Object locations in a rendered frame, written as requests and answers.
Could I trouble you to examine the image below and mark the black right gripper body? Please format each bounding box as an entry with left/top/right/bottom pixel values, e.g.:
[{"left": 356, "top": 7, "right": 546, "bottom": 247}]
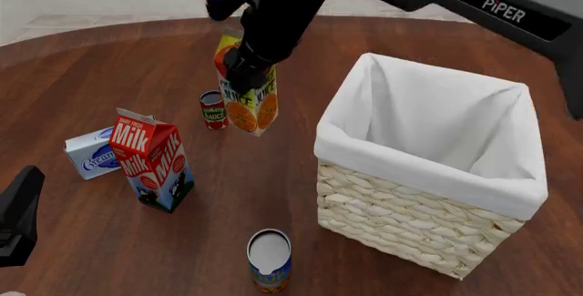
[{"left": 230, "top": 39, "right": 286, "bottom": 74}]

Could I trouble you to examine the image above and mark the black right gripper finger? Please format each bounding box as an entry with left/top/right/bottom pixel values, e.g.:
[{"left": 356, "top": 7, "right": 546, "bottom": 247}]
[{"left": 223, "top": 64, "right": 271, "bottom": 97}]

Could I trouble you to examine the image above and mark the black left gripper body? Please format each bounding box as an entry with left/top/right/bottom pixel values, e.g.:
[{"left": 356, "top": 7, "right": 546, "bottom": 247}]
[{"left": 0, "top": 229, "right": 39, "bottom": 269}]

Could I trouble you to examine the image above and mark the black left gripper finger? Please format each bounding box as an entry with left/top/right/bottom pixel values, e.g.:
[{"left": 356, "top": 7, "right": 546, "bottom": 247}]
[{"left": 0, "top": 165, "right": 46, "bottom": 240}]

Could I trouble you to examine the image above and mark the orange juice carton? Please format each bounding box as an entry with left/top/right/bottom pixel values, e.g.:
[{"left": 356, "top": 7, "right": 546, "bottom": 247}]
[{"left": 213, "top": 26, "right": 280, "bottom": 138}]

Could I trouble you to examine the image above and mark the wicker basket with white liner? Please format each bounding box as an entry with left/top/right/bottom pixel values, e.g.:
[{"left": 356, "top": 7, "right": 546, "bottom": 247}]
[{"left": 312, "top": 51, "right": 549, "bottom": 281}]

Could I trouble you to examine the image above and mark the red tomato sauce can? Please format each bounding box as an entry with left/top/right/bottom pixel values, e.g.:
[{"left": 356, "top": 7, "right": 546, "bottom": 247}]
[{"left": 199, "top": 90, "right": 230, "bottom": 131}]

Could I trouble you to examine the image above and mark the white cream cheese box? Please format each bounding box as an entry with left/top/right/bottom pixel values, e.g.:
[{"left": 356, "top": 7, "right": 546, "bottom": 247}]
[{"left": 63, "top": 126, "right": 124, "bottom": 181}]

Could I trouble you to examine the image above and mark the red and white milk carton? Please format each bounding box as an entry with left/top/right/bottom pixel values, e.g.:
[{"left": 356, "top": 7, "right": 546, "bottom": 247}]
[{"left": 108, "top": 107, "right": 196, "bottom": 215}]

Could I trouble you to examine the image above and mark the blue soup can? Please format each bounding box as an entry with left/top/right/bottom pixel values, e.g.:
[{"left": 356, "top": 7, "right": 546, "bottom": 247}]
[{"left": 246, "top": 228, "right": 293, "bottom": 295}]

